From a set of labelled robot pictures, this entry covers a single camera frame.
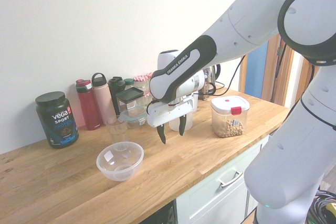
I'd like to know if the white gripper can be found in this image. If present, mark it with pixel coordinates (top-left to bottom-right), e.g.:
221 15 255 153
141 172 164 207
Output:
146 94 198 145

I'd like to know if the pink water bottle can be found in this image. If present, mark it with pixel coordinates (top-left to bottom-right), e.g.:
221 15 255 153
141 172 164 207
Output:
91 72 117 122

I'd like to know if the dark red water bottle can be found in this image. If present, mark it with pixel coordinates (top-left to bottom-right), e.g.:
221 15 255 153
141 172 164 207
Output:
76 79 102 131

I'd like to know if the glass container with teal lid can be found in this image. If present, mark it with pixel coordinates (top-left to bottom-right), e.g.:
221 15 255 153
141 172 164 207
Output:
120 105 149 130

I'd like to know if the jar with red checked lid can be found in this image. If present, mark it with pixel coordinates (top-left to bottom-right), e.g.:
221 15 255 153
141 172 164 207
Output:
133 76 151 96
142 91 152 107

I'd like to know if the clear canister with black lid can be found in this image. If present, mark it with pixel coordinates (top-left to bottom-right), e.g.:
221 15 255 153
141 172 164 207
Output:
115 87 145 116

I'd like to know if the clear drinking glass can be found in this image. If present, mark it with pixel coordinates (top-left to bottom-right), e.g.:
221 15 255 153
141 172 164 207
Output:
106 115 129 152

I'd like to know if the cereal container with white lid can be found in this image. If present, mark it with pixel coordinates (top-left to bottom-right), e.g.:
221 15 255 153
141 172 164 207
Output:
211 95 250 138

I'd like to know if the clear plastic bowl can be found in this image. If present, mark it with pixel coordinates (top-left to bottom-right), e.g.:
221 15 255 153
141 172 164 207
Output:
96 141 144 182

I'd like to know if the glass jar with green lid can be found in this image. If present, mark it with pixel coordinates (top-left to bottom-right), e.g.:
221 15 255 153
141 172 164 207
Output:
123 78 135 91

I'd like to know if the glass electric kettle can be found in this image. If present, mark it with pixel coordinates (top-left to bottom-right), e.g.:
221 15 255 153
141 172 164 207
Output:
198 63 222 97

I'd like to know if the black shaker bottle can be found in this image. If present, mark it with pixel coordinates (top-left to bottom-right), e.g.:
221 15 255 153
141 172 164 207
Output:
108 76 127 116

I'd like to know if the pale green cabinet drawer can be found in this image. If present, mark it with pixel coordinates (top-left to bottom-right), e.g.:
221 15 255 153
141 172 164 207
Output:
175 134 271 224

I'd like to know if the black built-in appliance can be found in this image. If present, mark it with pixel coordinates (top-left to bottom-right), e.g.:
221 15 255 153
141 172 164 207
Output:
138 200 177 224

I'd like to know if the black Vega protein tub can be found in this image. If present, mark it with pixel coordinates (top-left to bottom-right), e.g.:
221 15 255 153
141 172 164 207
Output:
35 91 80 149

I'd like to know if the metal drawer handle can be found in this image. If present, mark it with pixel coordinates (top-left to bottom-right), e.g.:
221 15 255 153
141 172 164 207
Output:
217 170 244 188

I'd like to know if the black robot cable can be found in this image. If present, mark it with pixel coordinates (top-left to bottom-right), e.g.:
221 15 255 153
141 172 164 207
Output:
197 54 248 97

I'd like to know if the wooden door frame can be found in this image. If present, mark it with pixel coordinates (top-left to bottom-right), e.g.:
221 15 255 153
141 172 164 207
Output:
246 0 317 109

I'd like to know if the coiled cables bundle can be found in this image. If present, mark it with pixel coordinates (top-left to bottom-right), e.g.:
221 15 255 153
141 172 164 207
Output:
306 189 336 224

